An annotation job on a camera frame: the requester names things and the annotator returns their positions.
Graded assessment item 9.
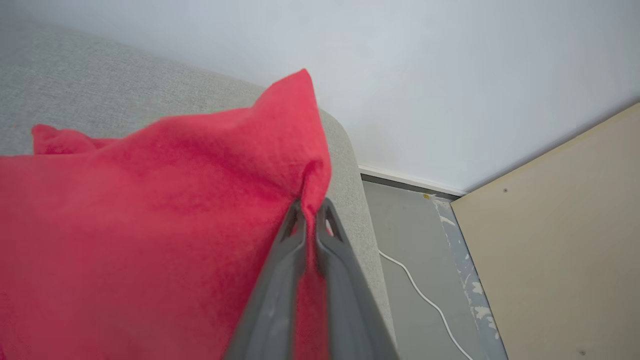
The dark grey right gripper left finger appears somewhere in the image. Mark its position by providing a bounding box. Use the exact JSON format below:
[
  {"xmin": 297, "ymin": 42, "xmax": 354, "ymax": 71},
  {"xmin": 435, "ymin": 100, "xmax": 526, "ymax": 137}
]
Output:
[{"xmin": 223, "ymin": 199, "xmax": 307, "ymax": 360}]

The beige board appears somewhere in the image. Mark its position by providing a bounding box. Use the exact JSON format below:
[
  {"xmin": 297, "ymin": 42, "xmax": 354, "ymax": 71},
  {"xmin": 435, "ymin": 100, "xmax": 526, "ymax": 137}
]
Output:
[{"xmin": 450, "ymin": 102, "xmax": 640, "ymax": 360}]

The grey fabric sofa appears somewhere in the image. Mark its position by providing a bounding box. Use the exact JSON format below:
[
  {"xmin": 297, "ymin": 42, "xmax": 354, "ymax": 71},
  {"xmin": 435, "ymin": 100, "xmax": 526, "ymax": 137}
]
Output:
[{"xmin": 0, "ymin": 27, "xmax": 397, "ymax": 346}]

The red garment with striped trim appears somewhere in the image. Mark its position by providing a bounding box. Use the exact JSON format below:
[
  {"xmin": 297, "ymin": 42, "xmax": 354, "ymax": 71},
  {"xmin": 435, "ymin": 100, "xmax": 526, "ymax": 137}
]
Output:
[{"xmin": 0, "ymin": 69, "xmax": 332, "ymax": 360}]

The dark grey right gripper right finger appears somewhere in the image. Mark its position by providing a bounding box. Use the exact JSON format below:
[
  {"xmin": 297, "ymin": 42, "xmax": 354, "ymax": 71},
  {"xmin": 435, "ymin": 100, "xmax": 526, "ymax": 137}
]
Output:
[{"xmin": 315, "ymin": 197, "xmax": 401, "ymax": 360}]

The white floor cable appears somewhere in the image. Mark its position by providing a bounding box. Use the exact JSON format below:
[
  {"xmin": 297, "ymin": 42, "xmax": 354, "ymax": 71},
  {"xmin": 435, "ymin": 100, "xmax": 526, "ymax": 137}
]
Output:
[{"xmin": 378, "ymin": 250, "xmax": 474, "ymax": 360}]

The white baseboard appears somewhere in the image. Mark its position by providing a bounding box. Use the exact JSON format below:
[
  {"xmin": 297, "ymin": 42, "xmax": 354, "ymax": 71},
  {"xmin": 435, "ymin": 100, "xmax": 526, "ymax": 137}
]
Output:
[{"xmin": 358, "ymin": 165, "xmax": 468, "ymax": 197}]

